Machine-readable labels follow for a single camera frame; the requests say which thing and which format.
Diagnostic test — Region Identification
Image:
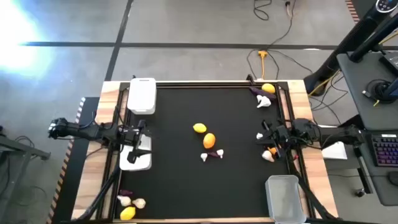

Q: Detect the black tower fan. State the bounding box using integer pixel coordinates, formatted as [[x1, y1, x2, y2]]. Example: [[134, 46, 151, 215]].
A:
[[303, 0, 398, 96]]

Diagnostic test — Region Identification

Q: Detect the white paper sheet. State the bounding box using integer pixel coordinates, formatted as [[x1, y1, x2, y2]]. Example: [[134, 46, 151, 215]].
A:
[[321, 124, 348, 161]]

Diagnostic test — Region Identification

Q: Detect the black computer mouse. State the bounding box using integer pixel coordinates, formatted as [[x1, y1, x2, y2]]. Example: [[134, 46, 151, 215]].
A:
[[387, 170, 398, 187]]

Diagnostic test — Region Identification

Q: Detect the black hazard-striped floor mat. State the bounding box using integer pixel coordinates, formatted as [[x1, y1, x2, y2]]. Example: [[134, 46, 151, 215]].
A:
[[46, 96, 100, 224], [345, 0, 361, 24]]

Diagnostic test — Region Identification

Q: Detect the backlit black keyboard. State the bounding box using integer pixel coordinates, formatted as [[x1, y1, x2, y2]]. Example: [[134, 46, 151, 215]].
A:
[[371, 133, 398, 168]]

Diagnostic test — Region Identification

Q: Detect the yellow power plug with cord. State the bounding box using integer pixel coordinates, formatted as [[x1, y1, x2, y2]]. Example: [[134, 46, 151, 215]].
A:
[[257, 50, 269, 80]]

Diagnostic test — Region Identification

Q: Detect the large white garlic cluster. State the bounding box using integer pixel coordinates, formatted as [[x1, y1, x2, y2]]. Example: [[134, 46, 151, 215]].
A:
[[256, 95, 272, 109]]

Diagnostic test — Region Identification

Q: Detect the clear plastic bin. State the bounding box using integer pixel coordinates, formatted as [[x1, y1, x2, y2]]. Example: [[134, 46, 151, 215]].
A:
[[264, 174, 307, 224]]

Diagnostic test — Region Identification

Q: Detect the looped black floor cable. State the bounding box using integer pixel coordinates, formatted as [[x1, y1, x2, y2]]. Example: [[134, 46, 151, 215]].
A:
[[253, 0, 273, 21]]

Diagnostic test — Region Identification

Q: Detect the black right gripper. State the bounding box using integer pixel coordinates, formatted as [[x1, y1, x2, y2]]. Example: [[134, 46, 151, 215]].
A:
[[255, 119, 295, 160]]

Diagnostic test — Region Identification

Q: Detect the black flat device on desk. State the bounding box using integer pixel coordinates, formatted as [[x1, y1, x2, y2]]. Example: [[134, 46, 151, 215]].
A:
[[379, 51, 398, 77]]

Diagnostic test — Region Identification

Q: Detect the long black floor cable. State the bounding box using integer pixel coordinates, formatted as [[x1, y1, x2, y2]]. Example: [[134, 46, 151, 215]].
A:
[[246, 0, 313, 80]]

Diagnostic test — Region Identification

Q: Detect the coiled black cable bundle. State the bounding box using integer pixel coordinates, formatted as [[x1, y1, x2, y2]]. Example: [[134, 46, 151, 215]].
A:
[[362, 79, 398, 105]]

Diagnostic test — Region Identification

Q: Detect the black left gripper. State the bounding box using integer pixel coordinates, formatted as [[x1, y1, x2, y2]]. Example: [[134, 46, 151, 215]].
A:
[[119, 119, 153, 165]]

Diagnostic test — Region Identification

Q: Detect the black table mat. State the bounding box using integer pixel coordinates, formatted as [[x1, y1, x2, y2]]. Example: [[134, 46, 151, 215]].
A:
[[114, 86, 292, 219]]

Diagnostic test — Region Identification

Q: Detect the white plastic basket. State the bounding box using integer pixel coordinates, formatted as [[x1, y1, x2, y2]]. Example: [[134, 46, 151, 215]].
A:
[[126, 77, 157, 115], [119, 133, 153, 172]]

